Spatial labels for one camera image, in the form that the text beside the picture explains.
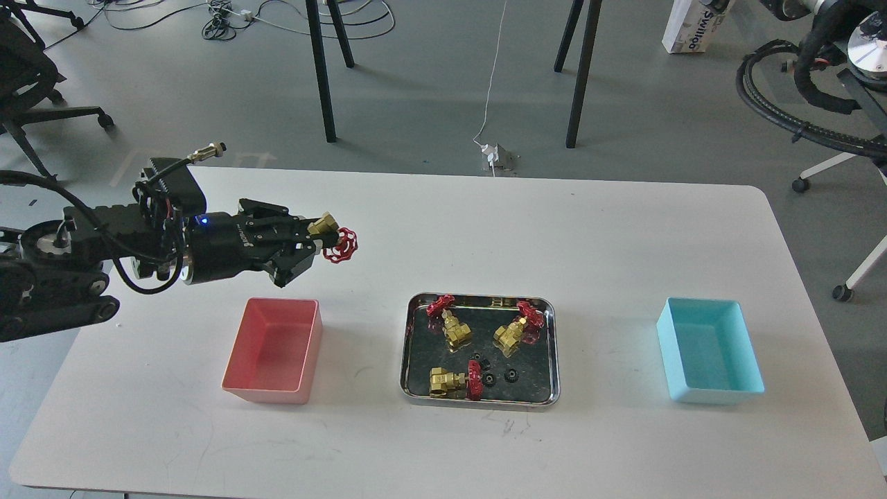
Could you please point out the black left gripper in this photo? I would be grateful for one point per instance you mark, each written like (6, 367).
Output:
(259, 238)

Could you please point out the brass valve red handle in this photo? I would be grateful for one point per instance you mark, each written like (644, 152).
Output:
(338, 244)

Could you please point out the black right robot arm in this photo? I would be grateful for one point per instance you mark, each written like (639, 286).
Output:
(838, 66)

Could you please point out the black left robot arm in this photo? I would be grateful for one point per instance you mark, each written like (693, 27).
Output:
(54, 276)

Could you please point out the pink plastic box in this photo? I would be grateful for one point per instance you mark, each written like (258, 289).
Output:
(275, 353)

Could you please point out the brass valve top left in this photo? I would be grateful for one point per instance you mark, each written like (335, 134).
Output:
(443, 320)

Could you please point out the brass valve bottom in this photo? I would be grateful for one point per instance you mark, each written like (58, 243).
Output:
(444, 383)

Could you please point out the brass valve top right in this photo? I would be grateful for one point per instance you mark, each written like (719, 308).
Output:
(525, 328)

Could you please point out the light blue plastic box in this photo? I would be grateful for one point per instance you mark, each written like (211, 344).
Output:
(707, 352)

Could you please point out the white cardboard box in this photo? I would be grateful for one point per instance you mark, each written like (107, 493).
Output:
(692, 24)

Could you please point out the stainless steel tray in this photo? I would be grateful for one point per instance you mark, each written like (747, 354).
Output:
(480, 350)

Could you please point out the white power adapter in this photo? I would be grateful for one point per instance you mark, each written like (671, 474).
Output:
(498, 159)

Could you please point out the black table leg left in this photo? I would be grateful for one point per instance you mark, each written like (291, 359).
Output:
(316, 37)

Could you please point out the black table leg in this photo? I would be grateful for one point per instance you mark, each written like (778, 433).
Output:
(586, 52)
(316, 37)

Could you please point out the black office chair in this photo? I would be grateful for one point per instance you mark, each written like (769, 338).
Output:
(28, 76)

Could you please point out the black table leg right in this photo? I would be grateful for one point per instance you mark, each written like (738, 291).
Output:
(586, 52)

